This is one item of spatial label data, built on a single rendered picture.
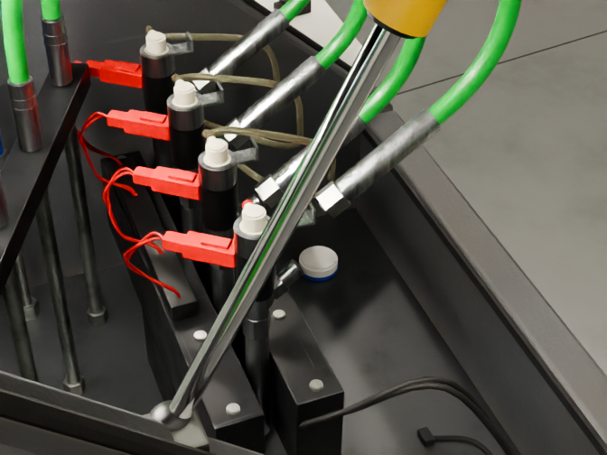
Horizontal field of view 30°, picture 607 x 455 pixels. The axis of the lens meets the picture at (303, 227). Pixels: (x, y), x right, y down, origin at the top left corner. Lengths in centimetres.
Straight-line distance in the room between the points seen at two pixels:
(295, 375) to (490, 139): 199
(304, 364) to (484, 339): 21
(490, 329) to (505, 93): 201
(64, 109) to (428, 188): 35
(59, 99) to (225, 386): 27
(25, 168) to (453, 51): 235
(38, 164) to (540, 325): 42
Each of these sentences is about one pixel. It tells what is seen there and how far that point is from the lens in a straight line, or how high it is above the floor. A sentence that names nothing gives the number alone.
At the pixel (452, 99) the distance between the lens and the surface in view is 76.
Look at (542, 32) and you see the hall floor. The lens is 325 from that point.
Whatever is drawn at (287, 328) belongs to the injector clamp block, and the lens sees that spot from 88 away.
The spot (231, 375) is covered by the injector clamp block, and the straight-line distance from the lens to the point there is 84.
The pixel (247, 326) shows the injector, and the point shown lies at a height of 102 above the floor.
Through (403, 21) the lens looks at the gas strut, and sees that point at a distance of 29.
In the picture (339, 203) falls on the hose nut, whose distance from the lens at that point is 76.
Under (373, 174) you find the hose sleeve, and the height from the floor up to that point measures 114.
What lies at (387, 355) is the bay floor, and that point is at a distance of 107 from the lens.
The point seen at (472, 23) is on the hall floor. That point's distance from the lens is 325.
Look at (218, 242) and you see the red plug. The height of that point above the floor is 109.
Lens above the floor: 160
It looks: 40 degrees down
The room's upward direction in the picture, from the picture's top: 1 degrees clockwise
